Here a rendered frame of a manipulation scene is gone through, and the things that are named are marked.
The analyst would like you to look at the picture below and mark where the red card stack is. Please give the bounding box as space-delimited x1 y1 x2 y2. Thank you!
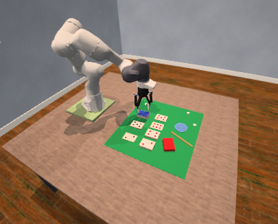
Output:
163 138 175 151

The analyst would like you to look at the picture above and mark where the cream playing card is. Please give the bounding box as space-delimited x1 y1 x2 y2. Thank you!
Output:
130 120 144 129
122 133 137 142
155 114 168 122
140 138 156 150
150 122 164 131
145 129 160 139

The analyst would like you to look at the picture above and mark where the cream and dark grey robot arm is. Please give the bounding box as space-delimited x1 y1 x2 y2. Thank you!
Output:
51 19 157 112

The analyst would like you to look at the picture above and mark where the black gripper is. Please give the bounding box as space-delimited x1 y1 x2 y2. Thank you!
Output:
134 87 152 113

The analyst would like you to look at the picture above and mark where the green felt table cloth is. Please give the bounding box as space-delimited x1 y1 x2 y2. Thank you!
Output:
104 98 204 179

